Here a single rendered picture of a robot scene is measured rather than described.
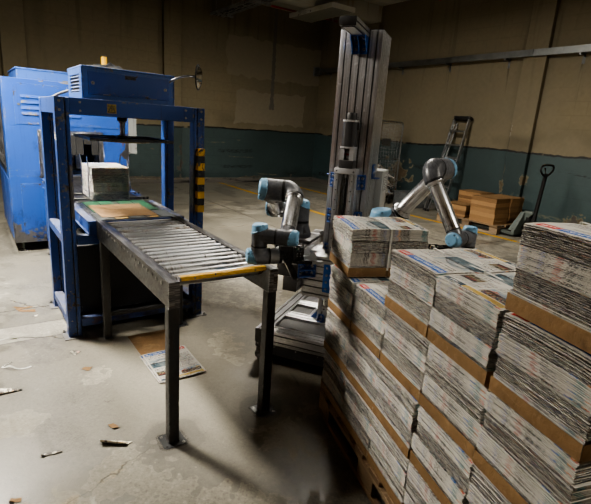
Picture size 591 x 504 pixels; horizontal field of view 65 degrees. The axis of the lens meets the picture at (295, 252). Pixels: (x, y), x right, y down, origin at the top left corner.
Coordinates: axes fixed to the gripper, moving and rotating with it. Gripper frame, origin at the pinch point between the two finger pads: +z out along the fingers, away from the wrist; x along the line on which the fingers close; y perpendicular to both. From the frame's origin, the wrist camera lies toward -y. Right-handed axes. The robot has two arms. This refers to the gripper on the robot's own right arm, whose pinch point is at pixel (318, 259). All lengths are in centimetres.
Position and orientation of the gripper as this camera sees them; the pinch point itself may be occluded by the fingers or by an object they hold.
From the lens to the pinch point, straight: 226.1
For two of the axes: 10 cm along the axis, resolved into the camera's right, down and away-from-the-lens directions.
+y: 0.7, -9.6, -2.6
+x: -2.5, -2.7, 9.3
